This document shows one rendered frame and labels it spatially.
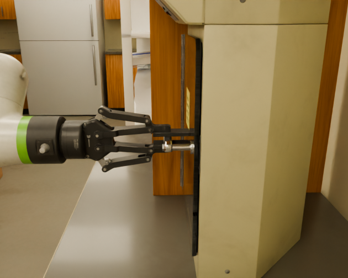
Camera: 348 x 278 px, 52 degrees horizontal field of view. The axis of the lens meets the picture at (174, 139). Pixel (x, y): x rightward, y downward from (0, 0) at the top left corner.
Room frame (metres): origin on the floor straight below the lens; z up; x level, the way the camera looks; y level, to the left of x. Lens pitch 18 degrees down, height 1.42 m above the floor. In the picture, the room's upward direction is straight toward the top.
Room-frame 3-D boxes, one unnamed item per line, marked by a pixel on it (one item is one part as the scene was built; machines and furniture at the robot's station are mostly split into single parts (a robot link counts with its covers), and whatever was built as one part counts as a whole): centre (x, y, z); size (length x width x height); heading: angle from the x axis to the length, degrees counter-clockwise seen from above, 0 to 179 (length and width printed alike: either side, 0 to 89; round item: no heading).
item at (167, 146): (0.64, 0.00, 1.20); 0.10 x 0.05 x 0.03; 2
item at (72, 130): (0.65, 0.16, 1.20); 0.09 x 0.07 x 0.08; 92
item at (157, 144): (0.66, 0.01, 1.19); 0.07 x 0.03 x 0.01; 92
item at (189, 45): (0.71, -0.03, 1.19); 0.30 x 0.01 x 0.40; 2
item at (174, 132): (0.66, 0.01, 1.21); 0.07 x 0.03 x 0.01; 92
